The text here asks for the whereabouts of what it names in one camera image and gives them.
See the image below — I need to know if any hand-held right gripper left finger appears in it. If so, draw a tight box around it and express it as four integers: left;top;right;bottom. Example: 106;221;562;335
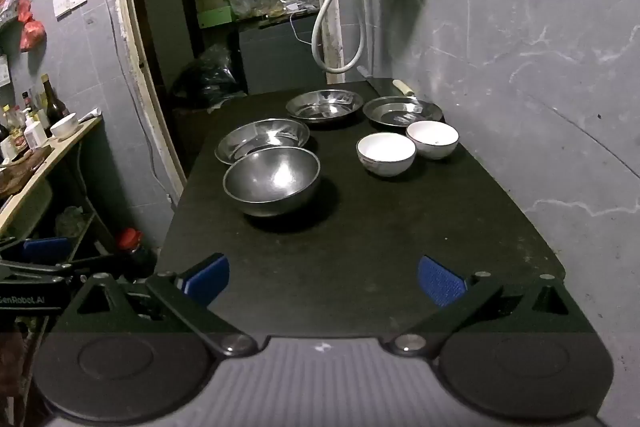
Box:
59;252;259;356

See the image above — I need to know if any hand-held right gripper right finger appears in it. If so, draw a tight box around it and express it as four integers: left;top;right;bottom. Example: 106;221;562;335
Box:
390;255;601;356

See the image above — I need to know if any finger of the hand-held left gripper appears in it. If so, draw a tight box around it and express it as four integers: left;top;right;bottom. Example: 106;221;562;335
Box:
0;234;88;283

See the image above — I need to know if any deep stainless steel bowl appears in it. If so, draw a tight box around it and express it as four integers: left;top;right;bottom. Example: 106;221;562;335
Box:
222;146;322;218

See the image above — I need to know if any white bowl with red rim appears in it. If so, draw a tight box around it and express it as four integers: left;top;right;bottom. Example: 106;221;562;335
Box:
355;132;417;178

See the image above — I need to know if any white ceramic bowl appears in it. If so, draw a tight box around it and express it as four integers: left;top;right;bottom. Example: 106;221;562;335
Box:
405;120;460;160

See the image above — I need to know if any stainless steel plate with sticker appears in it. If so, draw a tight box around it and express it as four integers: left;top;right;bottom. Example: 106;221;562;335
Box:
362;96;445;129

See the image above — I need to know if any dark jar with red lid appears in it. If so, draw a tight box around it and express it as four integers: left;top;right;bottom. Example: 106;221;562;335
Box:
115;227;152;274

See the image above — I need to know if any wooden cutting board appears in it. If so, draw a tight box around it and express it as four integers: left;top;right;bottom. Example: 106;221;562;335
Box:
0;146;54;196

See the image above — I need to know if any wooden counter shelf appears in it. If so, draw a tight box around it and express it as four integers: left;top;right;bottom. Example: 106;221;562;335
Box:
0;114;104;234

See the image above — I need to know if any white pump bottle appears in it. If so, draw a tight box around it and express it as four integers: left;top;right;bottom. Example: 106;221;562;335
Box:
23;113;47;150

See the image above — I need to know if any sauce bottle with red label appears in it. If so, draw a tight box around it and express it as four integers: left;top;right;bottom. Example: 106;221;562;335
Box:
0;104;27;158

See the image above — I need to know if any small white bowl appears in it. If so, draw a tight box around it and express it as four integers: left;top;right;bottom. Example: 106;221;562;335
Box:
49;112;81;139

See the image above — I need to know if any dark glass bottle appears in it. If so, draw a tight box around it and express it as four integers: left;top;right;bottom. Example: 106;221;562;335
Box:
40;74;69;132

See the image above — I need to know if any black garbage bag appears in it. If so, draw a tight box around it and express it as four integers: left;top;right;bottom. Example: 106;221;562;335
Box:
172;46;249;110

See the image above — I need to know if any dark grey cabinet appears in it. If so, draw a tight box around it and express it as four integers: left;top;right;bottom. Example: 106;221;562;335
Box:
237;19;329;96

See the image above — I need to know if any green box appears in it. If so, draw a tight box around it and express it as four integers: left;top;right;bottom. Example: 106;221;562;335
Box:
196;5;236;29

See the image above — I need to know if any wall cable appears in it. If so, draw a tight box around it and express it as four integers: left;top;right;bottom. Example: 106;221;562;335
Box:
99;0;177;208

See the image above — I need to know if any cleaver with cream handle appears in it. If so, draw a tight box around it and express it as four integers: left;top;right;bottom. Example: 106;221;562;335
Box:
356;66;417;98

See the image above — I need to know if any white door frame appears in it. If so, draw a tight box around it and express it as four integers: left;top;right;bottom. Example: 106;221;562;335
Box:
107;0;189;208

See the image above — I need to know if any white wall socket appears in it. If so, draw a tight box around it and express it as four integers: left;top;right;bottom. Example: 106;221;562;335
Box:
52;0;89;19

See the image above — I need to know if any thin white cable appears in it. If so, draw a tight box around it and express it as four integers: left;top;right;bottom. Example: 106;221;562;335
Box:
288;4;321;46

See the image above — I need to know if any white hose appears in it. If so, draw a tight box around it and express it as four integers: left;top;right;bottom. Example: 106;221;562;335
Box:
310;0;374;76

